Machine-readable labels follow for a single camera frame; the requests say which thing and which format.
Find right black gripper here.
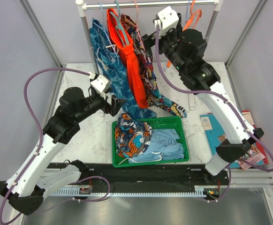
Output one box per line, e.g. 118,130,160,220
141,25,187,74

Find teal hanger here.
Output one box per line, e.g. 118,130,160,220
109,0,129,47

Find lavender hanger holding blue shorts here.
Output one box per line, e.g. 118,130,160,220
96,2,119,64

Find white slotted cable duct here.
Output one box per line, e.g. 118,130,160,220
50,186,206,198

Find orange hanger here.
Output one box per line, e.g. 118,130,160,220
166,0,203,68

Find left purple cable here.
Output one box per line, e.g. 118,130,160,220
0,67,91,225

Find white metal clothes rack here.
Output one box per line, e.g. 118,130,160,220
75,0,223,118

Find light blue garment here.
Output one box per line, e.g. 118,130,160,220
128,129,184,164

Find pink hanger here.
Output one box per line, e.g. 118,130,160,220
133,0,145,49

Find pink illustrated book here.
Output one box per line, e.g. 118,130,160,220
208,132,268,170

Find teal blue folder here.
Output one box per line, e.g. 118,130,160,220
200,112,245,169

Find green plastic tray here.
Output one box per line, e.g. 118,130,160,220
112,116,190,168

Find blue orange patterned garment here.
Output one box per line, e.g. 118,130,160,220
114,113,153,158

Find comic print shorts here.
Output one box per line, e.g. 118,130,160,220
121,14,187,118

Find orange shorts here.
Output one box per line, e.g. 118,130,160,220
106,8,148,109

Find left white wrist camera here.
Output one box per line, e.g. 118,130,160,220
89,73,112,99

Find red book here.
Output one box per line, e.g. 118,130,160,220
242,110,269,165

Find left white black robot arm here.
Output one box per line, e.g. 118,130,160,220
0,87,126,215

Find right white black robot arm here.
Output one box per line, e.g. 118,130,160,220
143,7,264,185

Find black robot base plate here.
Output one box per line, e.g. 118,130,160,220
42,159,231,202

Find blue leaf print shorts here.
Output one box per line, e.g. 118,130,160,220
89,19,157,119

